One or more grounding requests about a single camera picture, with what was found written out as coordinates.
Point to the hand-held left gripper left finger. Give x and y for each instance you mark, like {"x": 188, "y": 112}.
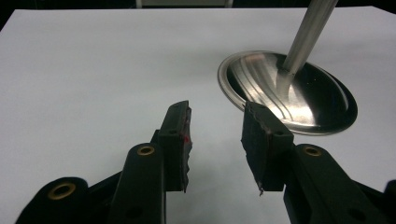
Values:
{"x": 174, "y": 155}

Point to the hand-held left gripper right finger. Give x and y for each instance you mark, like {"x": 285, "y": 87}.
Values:
{"x": 266, "y": 149}

